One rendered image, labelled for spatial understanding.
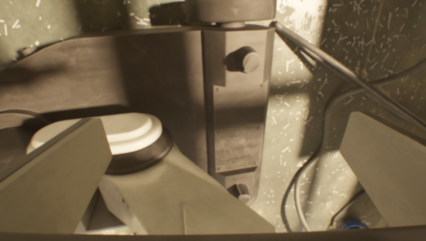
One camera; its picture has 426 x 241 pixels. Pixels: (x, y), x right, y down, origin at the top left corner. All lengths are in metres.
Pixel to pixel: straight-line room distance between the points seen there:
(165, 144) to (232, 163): 0.25
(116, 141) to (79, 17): 0.38
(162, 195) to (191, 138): 0.25
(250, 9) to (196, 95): 0.20
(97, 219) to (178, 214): 0.24
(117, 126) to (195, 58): 0.20
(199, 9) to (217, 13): 0.04
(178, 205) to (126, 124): 0.16
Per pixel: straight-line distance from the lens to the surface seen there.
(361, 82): 0.76
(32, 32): 0.69
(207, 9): 0.44
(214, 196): 0.29
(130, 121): 0.38
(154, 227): 0.27
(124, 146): 0.34
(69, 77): 0.50
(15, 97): 0.56
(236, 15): 0.43
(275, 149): 0.87
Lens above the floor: 0.61
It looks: 60 degrees down
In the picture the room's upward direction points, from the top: 157 degrees clockwise
